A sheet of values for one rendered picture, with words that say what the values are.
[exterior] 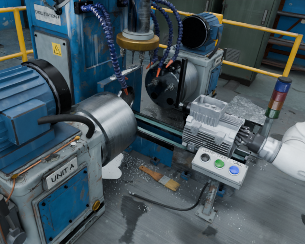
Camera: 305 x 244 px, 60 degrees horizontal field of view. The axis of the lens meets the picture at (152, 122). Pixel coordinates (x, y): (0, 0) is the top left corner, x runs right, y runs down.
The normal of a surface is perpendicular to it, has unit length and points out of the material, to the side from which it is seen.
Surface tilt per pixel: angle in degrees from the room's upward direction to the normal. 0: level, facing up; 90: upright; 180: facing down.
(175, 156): 90
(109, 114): 32
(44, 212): 90
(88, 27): 90
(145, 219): 0
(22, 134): 90
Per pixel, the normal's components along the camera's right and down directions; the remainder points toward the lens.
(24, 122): 0.84, 0.34
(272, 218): 0.08, -0.84
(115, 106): 0.47, -0.58
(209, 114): -0.53, 0.41
